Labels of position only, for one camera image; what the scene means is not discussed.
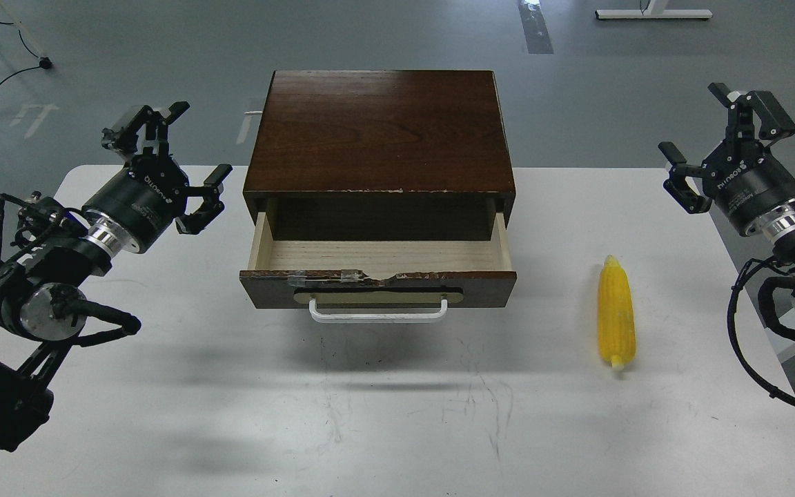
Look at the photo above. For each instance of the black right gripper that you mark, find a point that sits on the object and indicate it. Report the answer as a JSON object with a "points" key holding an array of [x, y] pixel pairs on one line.
{"points": [[745, 186]]}

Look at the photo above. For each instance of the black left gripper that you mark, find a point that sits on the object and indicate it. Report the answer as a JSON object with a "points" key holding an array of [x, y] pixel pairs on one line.
{"points": [[147, 195]]}

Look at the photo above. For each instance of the yellow corn cob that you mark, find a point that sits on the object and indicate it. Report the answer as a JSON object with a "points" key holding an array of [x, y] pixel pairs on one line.
{"points": [[615, 316]]}

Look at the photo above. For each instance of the wooden drawer with white handle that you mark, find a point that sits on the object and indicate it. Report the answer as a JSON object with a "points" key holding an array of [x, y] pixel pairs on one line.
{"points": [[410, 281]]}

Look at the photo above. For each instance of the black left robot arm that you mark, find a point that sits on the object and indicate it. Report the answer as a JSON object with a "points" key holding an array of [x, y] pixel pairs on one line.
{"points": [[48, 250]]}

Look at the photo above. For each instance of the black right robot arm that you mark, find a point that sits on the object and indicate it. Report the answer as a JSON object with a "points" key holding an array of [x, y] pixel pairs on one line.
{"points": [[776, 295]]}

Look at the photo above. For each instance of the white table leg base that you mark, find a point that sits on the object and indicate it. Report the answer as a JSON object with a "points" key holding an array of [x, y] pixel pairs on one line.
{"points": [[653, 10]]}

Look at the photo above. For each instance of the dark wooden cabinet box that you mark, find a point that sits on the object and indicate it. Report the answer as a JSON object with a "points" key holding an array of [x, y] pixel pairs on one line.
{"points": [[381, 155]]}

